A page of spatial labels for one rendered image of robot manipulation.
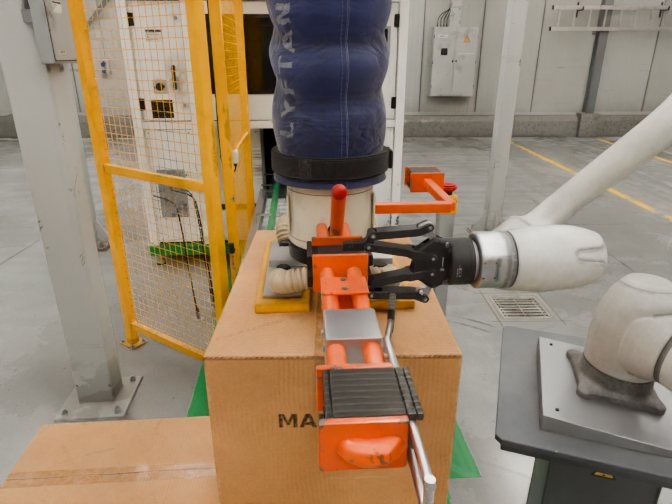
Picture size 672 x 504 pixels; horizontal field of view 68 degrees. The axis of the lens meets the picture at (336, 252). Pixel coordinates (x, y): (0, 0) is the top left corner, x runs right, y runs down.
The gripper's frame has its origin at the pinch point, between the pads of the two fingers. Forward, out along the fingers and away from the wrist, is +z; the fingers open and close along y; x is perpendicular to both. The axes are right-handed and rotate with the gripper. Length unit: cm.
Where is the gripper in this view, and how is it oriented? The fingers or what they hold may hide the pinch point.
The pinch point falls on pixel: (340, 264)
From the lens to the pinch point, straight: 76.6
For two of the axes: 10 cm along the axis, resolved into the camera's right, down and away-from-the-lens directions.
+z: -10.0, 0.3, -0.7
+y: 0.0, 9.3, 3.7
